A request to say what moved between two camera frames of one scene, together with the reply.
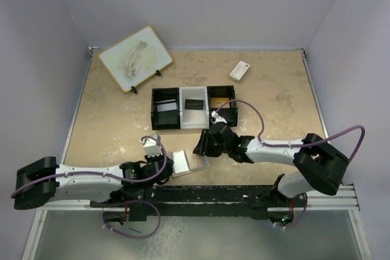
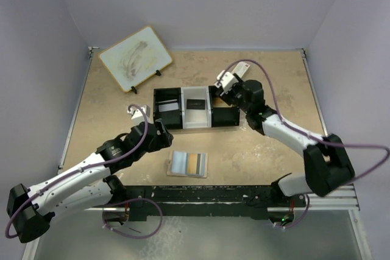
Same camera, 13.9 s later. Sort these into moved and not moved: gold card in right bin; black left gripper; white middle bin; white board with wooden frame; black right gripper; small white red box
Moved: black right gripper; black left gripper
Not moved: small white red box; white middle bin; white board with wooden frame; gold card in right bin
